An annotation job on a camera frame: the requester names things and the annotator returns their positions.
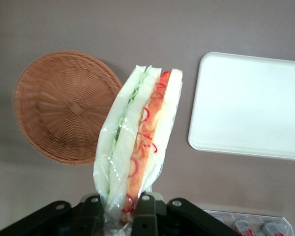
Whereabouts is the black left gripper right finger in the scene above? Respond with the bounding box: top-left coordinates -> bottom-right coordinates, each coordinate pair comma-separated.
133,192 -> 238,236

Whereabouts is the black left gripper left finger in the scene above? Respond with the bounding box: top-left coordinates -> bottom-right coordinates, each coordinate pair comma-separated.
0,193 -> 106,236

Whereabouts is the triangle sandwich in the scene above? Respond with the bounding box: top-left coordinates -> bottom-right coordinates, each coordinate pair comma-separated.
92,64 -> 184,236

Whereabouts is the round brown wicker basket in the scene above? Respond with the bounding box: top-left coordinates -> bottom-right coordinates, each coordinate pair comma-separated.
12,50 -> 125,166

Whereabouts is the beige plastic tray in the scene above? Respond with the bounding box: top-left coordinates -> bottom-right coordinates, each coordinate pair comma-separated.
187,51 -> 295,162

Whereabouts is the red cola bottle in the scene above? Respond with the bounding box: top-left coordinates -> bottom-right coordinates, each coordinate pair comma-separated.
233,219 -> 252,236
262,222 -> 284,236

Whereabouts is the clear acrylic bottle rack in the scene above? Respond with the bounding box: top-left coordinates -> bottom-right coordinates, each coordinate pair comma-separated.
203,208 -> 293,236

